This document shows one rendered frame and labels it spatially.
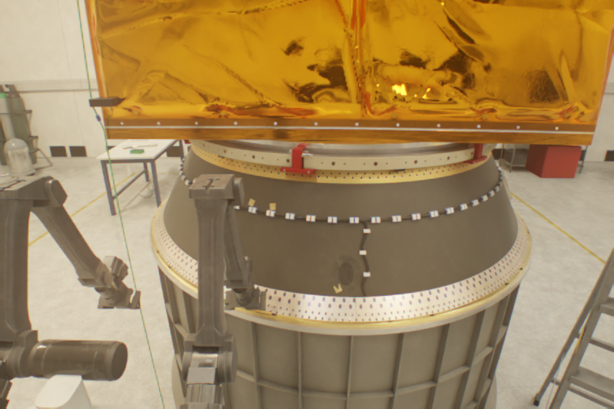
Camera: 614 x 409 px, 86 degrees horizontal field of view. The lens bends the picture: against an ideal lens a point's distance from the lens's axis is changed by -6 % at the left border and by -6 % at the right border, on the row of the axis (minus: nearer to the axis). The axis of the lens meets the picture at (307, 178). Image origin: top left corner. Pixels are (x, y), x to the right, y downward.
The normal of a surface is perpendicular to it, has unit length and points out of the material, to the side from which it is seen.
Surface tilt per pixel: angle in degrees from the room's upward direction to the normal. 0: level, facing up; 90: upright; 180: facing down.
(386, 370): 90
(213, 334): 67
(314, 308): 43
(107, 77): 88
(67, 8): 90
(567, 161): 90
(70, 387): 0
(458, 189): 62
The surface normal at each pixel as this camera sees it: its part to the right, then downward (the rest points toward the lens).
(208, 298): 0.02, -0.07
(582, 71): -0.04, 0.34
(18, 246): 1.00, -0.01
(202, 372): 0.01, -0.65
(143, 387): 0.00, -0.94
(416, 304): 0.14, -0.47
